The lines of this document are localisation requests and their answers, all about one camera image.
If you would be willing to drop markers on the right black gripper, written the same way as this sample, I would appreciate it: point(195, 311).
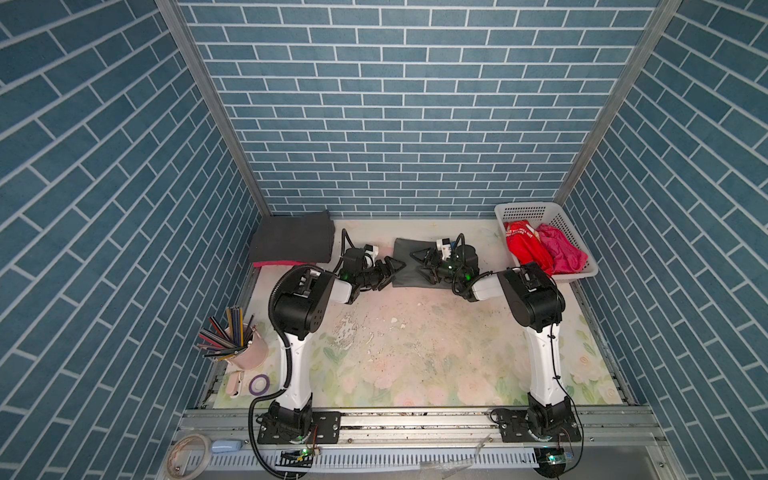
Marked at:
point(434, 256)

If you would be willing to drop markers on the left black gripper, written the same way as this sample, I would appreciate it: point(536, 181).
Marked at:
point(382, 277)

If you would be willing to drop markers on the white plastic laundry basket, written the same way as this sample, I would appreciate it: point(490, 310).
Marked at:
point(537, 213)

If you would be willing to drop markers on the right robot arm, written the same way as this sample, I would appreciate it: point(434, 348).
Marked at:
point(535, 303)

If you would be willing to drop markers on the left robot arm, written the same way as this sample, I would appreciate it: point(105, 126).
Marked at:
point(296, 309)

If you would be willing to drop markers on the folded dark grey t shirt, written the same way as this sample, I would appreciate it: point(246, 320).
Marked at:
point(305, 238)

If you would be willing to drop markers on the red printed t shirt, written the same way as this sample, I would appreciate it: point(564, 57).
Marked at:
point(524, 243)

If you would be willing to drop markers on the folded pink t shirt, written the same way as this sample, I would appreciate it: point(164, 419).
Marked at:
point(290, 263)

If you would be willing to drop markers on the cup of coloured pencils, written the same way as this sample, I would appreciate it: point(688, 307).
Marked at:
point(234, 340)

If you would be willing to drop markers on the purple tape roll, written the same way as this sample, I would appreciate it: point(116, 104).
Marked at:
point(259, 385)

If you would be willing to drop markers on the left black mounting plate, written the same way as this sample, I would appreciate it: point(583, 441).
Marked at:
point(323, 428)

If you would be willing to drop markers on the black mounting plate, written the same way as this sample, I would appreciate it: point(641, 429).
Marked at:
point(323, 428)
point(514, 427)

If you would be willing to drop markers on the white pink small object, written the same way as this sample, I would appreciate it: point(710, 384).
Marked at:
point(234, 384)

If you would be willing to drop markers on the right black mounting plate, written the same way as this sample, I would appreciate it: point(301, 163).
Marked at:
point(514, 427)

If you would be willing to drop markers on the left green circuit board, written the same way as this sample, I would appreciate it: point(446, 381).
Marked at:
point(295, 459)

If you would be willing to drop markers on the green circuit board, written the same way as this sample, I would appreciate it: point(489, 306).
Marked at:
point(295, 459)
point(551, 463)

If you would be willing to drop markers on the white ventilation grille strip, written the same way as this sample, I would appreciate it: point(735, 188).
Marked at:
point(385, 460)

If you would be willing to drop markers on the right green circuit board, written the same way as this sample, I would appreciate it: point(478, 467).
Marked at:
point(551, 463)

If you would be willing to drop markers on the roll of clear tape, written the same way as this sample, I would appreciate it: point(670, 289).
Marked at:
point(188, 458)

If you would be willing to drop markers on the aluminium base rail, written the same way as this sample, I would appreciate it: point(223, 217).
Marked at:
point(428, 427)

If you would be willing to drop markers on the left corner aluminium post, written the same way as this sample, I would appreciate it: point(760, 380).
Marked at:
point(175, 21)

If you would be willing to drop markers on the corner aluminium post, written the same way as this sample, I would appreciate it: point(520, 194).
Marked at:
point(175, 21)
point(657, 24)

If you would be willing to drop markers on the right corner aluminium post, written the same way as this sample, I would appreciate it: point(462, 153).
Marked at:
point(657, 24)

